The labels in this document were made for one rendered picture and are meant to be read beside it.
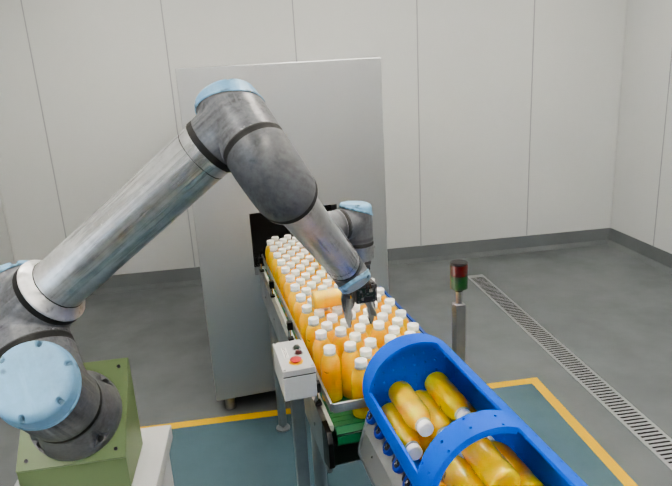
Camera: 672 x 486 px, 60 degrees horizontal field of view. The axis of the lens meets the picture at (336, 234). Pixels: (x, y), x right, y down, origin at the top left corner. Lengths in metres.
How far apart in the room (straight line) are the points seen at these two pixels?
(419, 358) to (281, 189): 0.84
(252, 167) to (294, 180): 0.07
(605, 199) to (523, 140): 1.16
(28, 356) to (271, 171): 0.57
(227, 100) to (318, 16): 4.63
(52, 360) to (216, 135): 0.51
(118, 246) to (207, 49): 4.54
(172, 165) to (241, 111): 0.16
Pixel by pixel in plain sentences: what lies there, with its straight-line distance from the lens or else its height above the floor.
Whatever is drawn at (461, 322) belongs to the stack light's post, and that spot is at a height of 1.03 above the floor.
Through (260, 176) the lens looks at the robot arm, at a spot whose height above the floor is 1.78.
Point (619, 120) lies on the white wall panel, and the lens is 6.69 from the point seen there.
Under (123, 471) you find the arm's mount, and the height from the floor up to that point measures 1.14.
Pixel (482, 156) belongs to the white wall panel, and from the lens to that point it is 6.07.
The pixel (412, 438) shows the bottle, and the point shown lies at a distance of 1.53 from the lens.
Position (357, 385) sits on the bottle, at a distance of 1.83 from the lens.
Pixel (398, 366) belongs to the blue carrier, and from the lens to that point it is 1.66.
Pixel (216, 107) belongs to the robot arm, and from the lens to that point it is 1.04.
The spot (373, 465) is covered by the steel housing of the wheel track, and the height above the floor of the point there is 0.87.
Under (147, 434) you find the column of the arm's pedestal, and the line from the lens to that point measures 1.60.
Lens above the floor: 1.94
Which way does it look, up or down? 16 degrees down
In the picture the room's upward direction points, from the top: 3 degrees counter-clockwise
